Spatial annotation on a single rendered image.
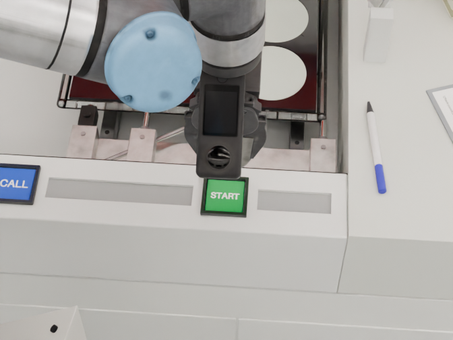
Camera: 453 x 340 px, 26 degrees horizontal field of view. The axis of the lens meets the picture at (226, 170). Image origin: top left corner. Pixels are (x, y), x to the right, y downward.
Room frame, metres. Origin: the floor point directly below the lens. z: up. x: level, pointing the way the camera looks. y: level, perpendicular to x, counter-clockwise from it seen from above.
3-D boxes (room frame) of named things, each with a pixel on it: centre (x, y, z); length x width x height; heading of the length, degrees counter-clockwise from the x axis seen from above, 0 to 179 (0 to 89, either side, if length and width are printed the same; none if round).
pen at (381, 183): (0.73, -0.19, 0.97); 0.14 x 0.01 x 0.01; 2
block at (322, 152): (0.75, -0.13, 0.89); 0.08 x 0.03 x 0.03; 176
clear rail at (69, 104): (0.84, 0.05, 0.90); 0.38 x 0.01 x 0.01; 86
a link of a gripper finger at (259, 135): (0.65, -0.02, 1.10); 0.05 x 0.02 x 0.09; 86
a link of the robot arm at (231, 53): (0.67, 0.00, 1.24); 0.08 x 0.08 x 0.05
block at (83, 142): (0.77, 0.19, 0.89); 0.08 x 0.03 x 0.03; 176
